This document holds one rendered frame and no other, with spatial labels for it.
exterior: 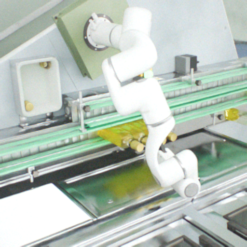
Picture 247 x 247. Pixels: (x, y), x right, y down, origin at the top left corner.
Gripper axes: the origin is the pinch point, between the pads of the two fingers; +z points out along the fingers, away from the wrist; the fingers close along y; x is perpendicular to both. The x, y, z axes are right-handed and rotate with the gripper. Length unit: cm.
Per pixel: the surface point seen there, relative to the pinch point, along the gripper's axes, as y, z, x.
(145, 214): -12.9, -16.9, 10.9
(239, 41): 14, 132, -127
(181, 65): 19, 57, -40
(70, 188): -12.1, 9.6, 30.9
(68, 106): 12.4, 34.5, 24.2
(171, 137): 0.2, 12.7, -13.2
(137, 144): 1.4, 9.2, 3.3
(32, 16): 44, 102, 27
